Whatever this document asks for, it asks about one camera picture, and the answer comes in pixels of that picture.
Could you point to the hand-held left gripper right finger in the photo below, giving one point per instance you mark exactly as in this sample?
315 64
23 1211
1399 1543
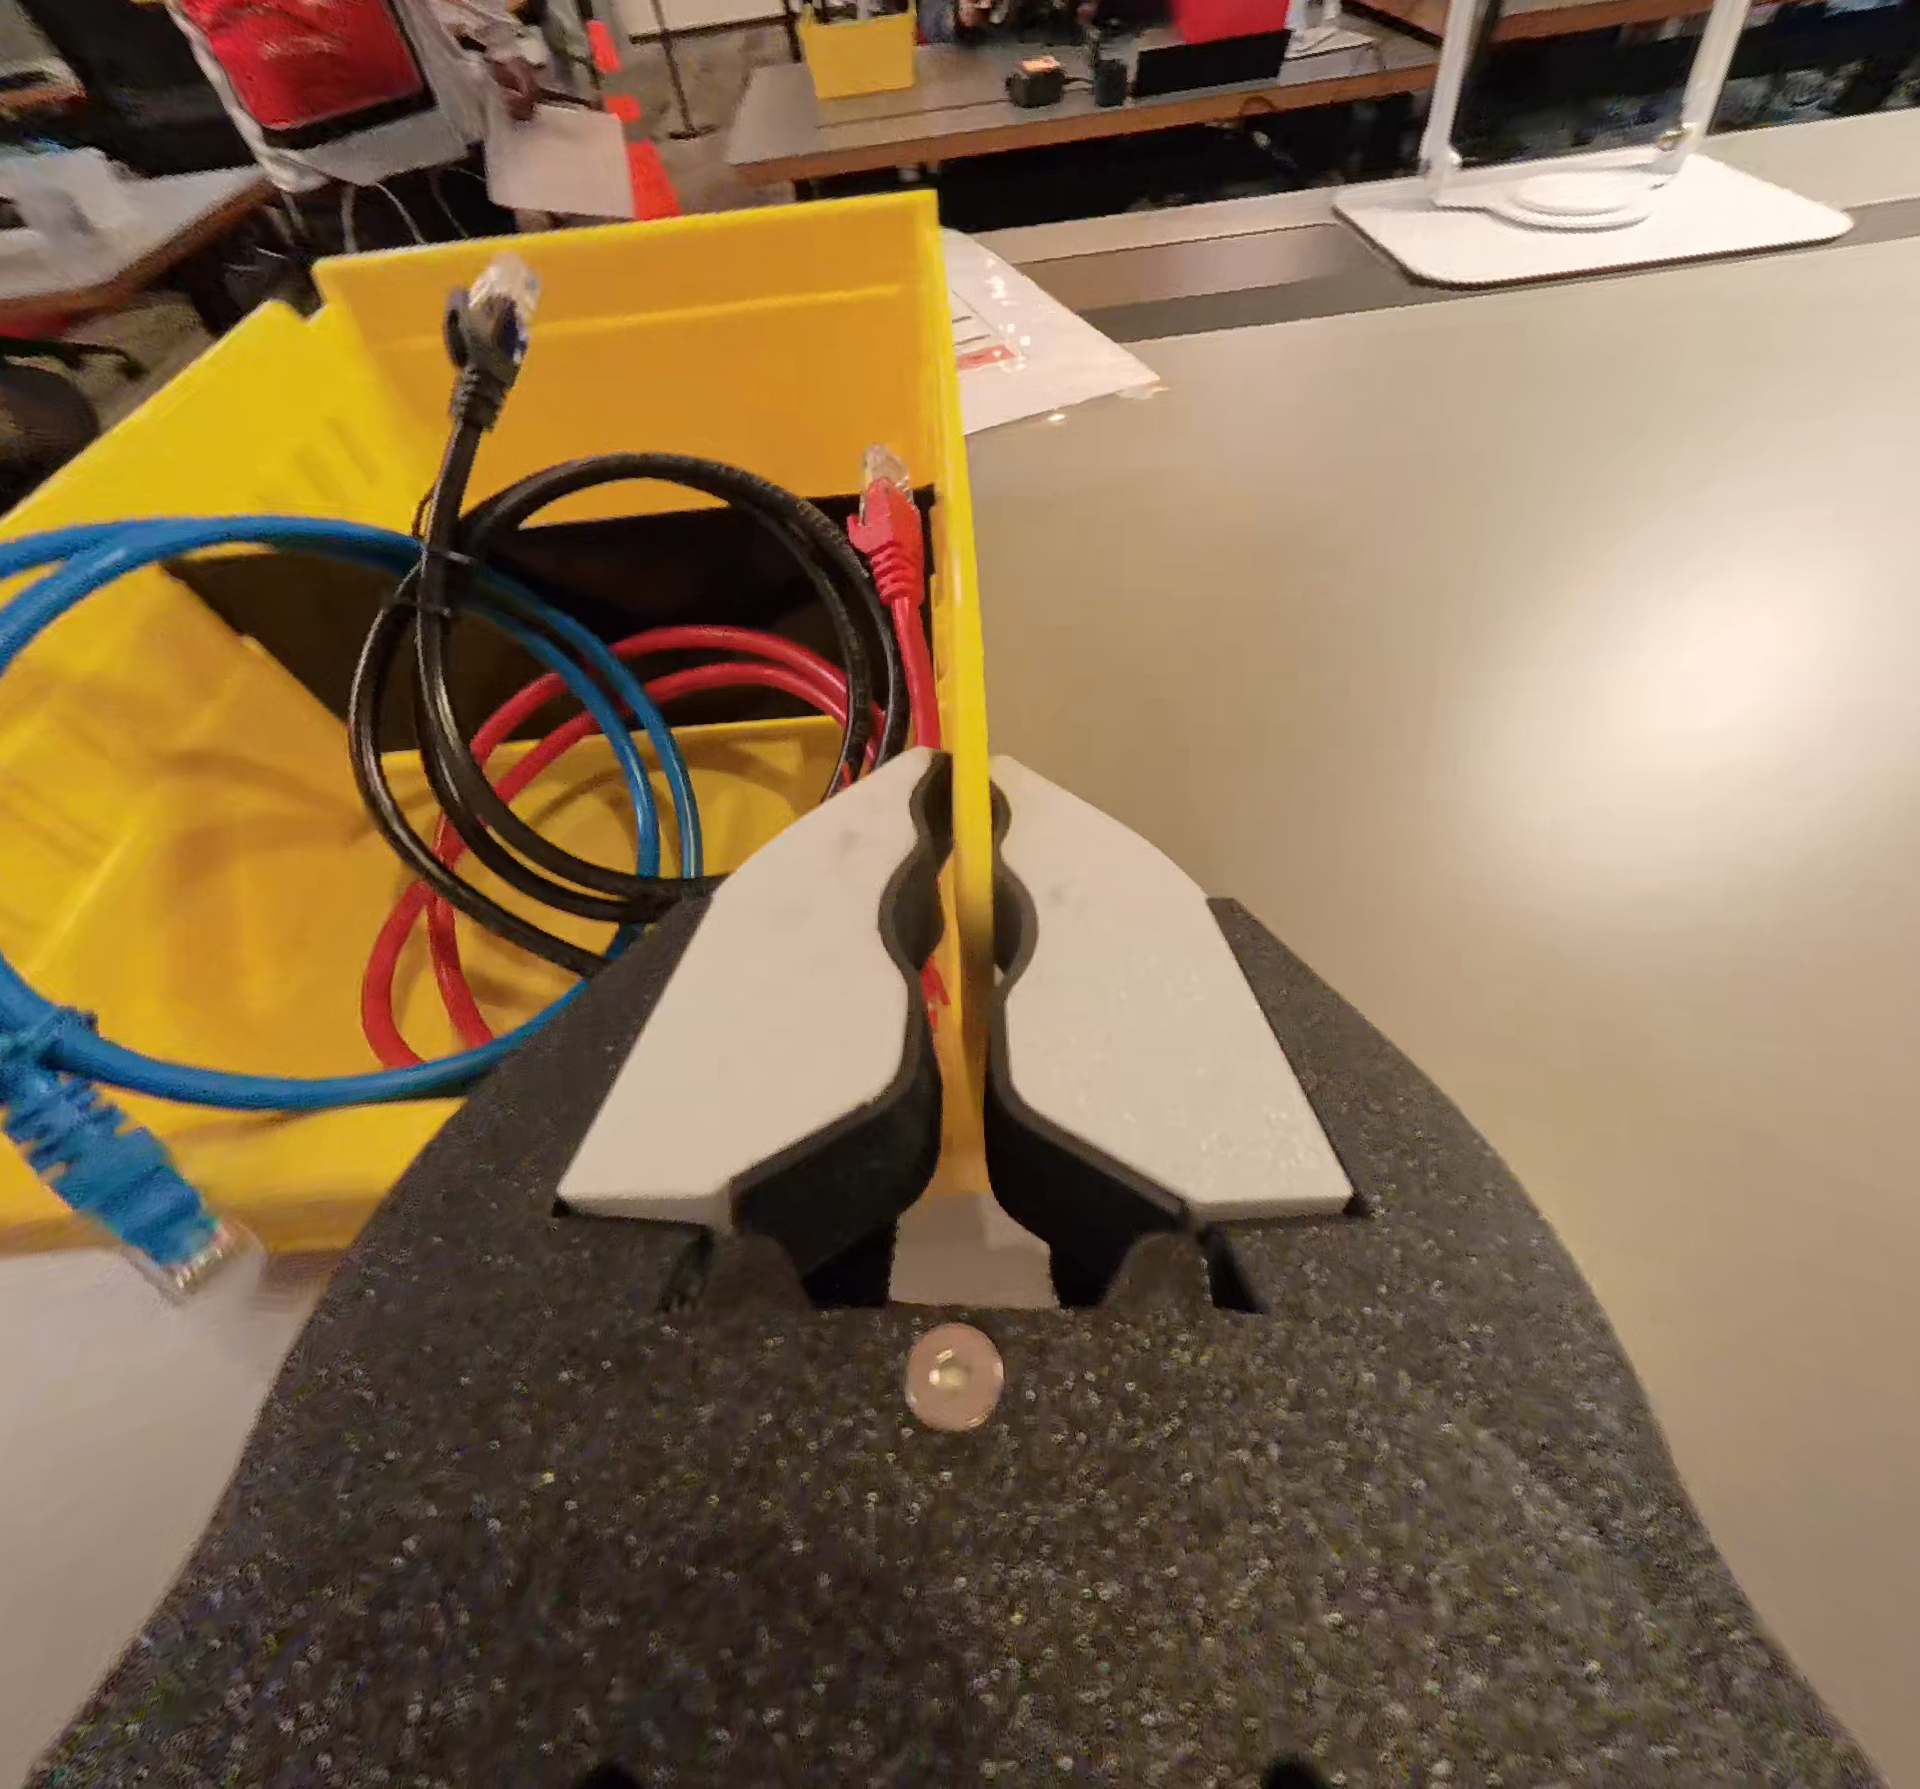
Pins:
1153 1039

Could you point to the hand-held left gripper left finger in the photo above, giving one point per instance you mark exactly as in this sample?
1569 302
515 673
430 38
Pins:
779 1025

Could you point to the large yellow plastic bin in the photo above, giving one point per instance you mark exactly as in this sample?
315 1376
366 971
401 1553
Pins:
673 320

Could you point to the paper sheet in plastic sleeve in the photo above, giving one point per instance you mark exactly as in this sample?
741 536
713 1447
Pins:
1034 335

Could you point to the orange floor markers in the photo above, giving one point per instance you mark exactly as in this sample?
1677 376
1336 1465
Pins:
646 177

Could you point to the white paper on clipboard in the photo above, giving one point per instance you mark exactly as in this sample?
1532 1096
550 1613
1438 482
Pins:
559 161

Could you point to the wooden workbench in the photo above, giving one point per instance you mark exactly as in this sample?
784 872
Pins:
960 115

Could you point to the white lamp stand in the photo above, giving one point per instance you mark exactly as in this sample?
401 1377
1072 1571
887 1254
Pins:
1591 207

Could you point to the black cup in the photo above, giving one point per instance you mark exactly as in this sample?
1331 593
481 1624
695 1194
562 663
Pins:
1110 79

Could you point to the black power adapter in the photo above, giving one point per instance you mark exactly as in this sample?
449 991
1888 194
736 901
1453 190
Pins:
1034 83

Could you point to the small yellow bin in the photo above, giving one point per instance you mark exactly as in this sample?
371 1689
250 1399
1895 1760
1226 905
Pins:
857 57

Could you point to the black laptop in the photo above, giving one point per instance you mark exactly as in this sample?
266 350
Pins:
1207 64

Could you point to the sign stand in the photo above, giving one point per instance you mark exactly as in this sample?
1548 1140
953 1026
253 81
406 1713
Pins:
657 18

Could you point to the red printed banner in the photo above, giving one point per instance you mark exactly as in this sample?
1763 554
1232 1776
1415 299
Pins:
285 4

